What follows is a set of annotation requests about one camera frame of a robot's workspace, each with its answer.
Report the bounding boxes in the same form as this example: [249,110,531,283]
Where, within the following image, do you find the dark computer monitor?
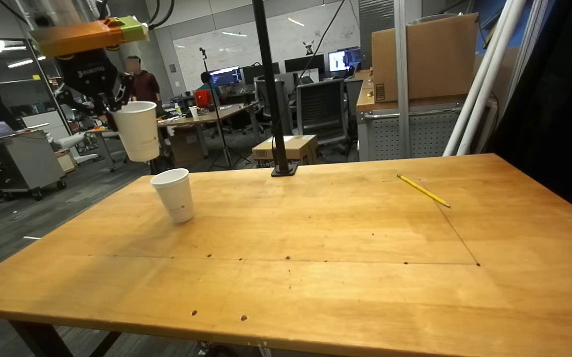
[283,53,329,75]

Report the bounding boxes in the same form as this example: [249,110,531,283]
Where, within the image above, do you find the seated person in red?
[193,67,219,114]

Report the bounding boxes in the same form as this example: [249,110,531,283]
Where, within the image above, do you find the grey metal column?
[392,0,414,158]

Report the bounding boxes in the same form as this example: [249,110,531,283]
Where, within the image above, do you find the grey wheeled cart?
[0,124,68,198]

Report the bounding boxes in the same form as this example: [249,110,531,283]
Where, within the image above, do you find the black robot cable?
[142,0,180,31]

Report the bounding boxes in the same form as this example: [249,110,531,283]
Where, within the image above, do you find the small cardboard box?
[251,132,321,164]

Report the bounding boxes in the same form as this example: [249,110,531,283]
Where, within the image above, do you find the white paper cup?
[112,99,164,164]
[150,166,197,225]

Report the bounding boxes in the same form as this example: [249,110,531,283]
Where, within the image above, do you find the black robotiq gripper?
[56,47,134,130]

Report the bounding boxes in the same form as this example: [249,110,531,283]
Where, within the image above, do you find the black table leg frame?
[7,319,124,357]

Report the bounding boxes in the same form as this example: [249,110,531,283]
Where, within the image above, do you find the black camera stand pole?
[251,0,301,178]

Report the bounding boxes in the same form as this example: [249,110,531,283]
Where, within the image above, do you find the grey cabinet with wooden top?
[354,67,470,162]

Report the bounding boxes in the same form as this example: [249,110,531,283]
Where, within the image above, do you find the yellow pencil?
[396,172,454,210]

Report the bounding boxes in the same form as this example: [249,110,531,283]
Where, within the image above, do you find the black curtain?
[481,0,572,225]

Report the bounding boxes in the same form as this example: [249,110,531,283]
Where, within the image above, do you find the office desk with clutter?
[156,101,253,166]

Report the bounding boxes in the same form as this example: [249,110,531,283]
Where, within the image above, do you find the large cardboard box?
[370,11,481,105]

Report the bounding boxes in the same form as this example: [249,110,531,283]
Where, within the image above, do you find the person in dark red shirt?
[122,53,166,106]

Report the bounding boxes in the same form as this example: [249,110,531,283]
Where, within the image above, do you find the lit computer monitor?
[325,45,364,75]

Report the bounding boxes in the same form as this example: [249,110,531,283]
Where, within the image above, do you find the monitor with blue screen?
[209,63,247,89]

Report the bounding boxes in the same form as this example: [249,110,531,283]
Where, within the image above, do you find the white plastic pipe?
[456,0,557,158]
[442,0,529,158]

